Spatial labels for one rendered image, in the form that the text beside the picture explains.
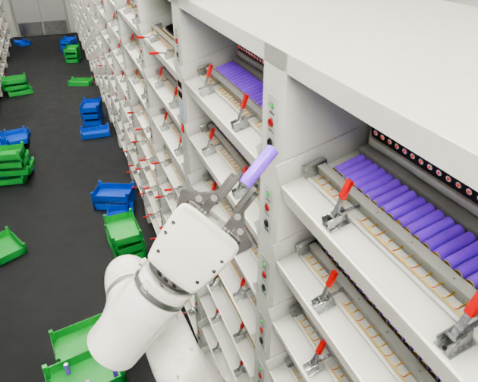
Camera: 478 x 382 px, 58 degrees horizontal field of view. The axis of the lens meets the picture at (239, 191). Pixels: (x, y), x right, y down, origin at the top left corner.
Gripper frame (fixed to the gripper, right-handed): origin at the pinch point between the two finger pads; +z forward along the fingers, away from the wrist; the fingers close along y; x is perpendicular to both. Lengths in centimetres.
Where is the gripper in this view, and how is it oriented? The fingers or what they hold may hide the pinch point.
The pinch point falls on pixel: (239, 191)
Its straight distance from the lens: 56.7
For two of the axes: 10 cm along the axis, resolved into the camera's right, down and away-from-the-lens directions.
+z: 6.1, -7.5, -2.4
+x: -1.5, 1.9, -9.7
